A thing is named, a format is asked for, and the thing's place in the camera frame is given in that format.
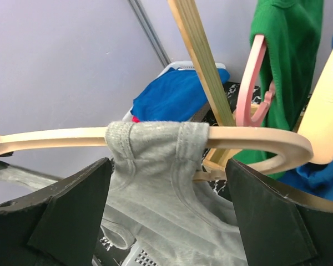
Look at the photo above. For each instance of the blue tank top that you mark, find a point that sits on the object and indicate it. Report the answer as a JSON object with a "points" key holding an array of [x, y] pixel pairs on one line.
{"points": [[312, 178]]}

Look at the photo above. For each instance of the beige plastic hanger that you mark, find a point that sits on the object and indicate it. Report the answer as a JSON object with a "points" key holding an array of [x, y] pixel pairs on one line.
{"points": [[291, 149]]}

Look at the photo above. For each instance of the pink hanger under green top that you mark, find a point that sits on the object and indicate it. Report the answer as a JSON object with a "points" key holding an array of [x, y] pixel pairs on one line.
{"points": [[243, 115]]}

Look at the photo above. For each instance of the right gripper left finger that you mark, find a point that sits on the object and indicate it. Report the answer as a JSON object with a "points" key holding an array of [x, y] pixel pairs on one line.
{"points": [[58, 224]]}

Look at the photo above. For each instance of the folded blue cloth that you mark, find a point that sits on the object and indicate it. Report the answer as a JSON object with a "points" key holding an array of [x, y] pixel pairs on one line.
{"points": [[172, 97]]}

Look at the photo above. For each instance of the pink red folded clothes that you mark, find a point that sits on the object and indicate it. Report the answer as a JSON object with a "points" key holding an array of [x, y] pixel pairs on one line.
{"points": [[135, 119]]}

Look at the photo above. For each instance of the grey tank top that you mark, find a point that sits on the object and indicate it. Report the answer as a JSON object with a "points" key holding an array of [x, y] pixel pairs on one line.
{"points": [[152, 197]]}

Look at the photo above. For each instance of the white centre basket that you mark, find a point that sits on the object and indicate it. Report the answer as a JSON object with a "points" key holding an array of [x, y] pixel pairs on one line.
{"points": [[138, 256]]}

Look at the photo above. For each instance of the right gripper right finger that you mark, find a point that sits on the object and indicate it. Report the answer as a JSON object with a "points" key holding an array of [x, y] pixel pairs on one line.
{"points": [[279, 224]]}

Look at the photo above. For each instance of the cream wooden hanger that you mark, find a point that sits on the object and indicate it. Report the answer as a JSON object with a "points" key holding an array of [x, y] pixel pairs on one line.
{"points": [[317, 121]]}

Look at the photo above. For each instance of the green tank top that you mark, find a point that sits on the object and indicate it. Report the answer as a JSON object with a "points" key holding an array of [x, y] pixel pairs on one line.
{"points": [[292, 30]]}

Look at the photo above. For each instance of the wooden clothes rack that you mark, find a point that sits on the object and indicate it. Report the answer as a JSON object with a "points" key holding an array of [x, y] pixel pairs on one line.
{"points": [[191, 29]]}

